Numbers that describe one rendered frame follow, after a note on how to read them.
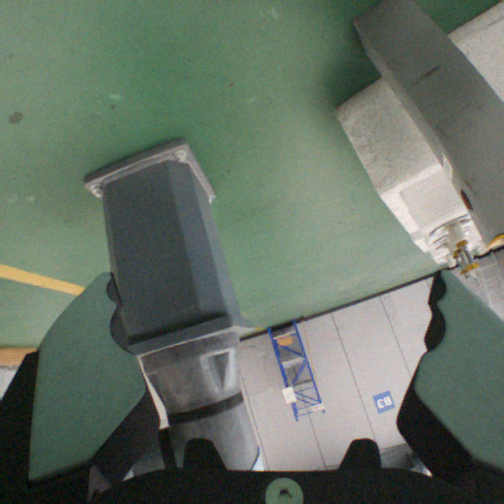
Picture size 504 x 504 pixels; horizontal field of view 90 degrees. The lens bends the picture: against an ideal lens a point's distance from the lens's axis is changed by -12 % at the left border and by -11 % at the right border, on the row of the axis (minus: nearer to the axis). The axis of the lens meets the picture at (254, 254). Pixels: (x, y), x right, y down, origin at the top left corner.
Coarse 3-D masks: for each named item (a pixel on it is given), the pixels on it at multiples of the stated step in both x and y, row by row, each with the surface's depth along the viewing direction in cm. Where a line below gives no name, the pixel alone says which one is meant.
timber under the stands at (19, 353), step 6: (0, 348) 129; (6, 348) 133; (12, 348) 137; (18, 348) 141; (24, 348) 144; (30, 348) 149; (36, 348) 153; (0, 354) 128; (6, 354) 132; (12, 354) 135; (18, 354) 139; (24, 354) 143; (0, 360) 127; (6, 360) 130; (12, 360) 134; (18, 360) 138
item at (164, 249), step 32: (128, 160) 44; (160, 160) 44; (192, 160) 47; (96, 192) 44; (128, 192) 43; (160, 192) 42; (192, 192) 44; (128, 224) 41; (160, 224) 41; (192, 224) 41; (128, 256) 40; (160, 256) 39; (192, 256) 39; (224, 256) 52; (128, 288) 39; (160, 288) 38; (192, 288) 37; (224, 288) 42; (128, 320) 37; (160, 320) 37; (192, 320) 36; (224, 320) 34
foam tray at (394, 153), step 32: (480, 32) 34; (480, 64) 34; (352, 96) 45; (384, 96) 42; (352, 128) 44; (384, 128) 41; (416, 128) 39; (384, 160) 41; (416, 160) 38; (384, 192) 41; (416, 224) 69
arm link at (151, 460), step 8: (152, 440) 34; (152, 448) 33; (160, 448) 33; (144, 456) 32; (152, 456) 32; (160, 456) 32; (136, 464) 31; (144, 464) 31; (152, 464) 32; (160, 464) 32; (136, 472) 30; (144, 472) 31
